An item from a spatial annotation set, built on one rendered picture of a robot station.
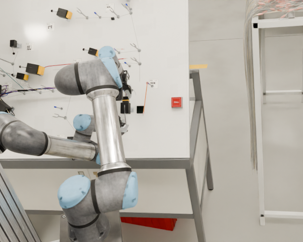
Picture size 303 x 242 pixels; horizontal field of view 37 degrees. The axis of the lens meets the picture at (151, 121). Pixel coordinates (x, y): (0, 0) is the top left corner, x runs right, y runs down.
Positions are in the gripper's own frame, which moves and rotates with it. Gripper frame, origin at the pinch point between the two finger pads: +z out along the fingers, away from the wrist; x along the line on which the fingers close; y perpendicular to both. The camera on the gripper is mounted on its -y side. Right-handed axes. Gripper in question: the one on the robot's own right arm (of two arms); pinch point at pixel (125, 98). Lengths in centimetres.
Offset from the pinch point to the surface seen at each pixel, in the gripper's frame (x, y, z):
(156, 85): -14.2, 9.3, 3.3
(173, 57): -23.5, 22.5, -2.8
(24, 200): 76, -37, 56
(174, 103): -24.8, -1.2, 4.5
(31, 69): 52, 13, -10
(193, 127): -29.1, 3.1, 37.3
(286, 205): -82, -12, 117
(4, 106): 65, -7, -5
